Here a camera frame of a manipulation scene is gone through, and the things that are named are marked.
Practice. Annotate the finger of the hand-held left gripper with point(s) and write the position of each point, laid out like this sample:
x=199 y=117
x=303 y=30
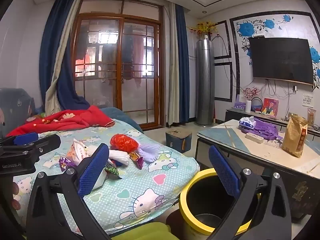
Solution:
x=47 y=142
x=25 y=138

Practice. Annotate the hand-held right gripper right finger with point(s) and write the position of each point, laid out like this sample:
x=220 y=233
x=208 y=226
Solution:
x=225 y=172

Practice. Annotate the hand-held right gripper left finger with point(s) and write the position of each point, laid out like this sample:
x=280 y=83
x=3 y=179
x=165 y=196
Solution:
x=92 y=170

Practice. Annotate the white tissue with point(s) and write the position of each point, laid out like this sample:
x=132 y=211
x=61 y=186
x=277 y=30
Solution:
x=101 y=177

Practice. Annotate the green snack wrapper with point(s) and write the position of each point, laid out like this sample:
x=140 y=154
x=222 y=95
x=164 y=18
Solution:
x=111 y=171

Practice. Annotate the white paper packet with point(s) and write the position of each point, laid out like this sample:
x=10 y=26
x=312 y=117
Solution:
x=80 y=152

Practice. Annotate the white plastic bag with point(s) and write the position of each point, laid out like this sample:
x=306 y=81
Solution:
x=120 y=156

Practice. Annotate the red plastic bag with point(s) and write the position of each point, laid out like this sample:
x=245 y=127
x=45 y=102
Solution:
x=123 y=142

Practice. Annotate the orange purple candy wrapper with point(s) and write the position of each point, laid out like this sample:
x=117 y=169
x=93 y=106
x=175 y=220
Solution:
x=136 y=158

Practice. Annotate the yellow rimmed black trash can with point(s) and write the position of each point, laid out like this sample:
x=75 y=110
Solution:
x=185 y=205

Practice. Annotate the lavender fluffy cloth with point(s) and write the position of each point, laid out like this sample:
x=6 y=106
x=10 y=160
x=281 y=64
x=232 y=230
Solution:
x=150 y=152

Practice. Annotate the person's left hand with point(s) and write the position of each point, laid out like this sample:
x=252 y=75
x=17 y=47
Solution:
x=15 y=188

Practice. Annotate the red padded garment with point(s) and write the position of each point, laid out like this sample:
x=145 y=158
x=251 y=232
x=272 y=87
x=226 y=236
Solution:
x=62 y=120

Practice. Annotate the grey printed cushion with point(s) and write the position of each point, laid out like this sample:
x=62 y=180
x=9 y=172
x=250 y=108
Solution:
x=12 y=105

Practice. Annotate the coffee table with drawers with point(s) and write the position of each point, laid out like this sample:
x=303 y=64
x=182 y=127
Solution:
x=225 y=135

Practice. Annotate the white power strip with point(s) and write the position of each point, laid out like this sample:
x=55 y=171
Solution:
x=254 y=137

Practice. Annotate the blue white tissue pack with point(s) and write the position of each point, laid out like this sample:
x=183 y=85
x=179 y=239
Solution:
x=247 y=122

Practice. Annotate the blue cardboard box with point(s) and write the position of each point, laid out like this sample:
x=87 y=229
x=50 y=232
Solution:
x=178 y=140

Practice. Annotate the low television stand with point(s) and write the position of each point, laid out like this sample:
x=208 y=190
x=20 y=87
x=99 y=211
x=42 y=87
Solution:
x=232 y=115

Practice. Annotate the purple cloth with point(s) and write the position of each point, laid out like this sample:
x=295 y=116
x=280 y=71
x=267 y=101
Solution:
x=265 y=130

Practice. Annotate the cartoon cat printed blanket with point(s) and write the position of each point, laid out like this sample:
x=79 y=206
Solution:
x=150 y=192

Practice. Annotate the white vase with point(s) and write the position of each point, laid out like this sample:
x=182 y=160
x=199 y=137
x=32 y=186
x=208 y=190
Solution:
x=248 y=106

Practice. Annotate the purple gift box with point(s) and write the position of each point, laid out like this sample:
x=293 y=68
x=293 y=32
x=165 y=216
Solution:
x=239 y=103

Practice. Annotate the brown paper bag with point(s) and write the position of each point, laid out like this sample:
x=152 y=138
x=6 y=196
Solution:
x=295 y=137

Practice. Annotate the colourful portrait painting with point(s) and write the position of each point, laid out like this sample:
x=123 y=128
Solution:
x=270 y=107

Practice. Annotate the red flower branch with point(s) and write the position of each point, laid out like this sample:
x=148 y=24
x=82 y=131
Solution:
x=250 y=92

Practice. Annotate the blue and beige curtain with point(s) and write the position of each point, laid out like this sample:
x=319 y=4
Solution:
x=182 y=67
x=50 y=55

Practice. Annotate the wooden glass sliding door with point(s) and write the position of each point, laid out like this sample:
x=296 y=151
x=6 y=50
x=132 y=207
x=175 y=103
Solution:
x=121 y=80

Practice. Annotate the grey tower air conditioner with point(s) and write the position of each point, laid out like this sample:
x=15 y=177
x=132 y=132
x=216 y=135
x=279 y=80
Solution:
x=205 y=80

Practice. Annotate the brown snack packet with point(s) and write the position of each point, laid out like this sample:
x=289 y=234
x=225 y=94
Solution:
x=311 y=116

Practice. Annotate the yellow artificial flowers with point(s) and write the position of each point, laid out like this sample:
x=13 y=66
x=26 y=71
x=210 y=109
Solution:
x=203 y=27

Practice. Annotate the white wall plug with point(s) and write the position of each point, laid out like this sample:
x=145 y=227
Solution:
x=295 y=88

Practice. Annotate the white wall notice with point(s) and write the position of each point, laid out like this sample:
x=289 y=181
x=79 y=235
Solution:
x=307 y=99

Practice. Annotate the black wall television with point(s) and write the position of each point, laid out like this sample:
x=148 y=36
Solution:
x=282 y=60

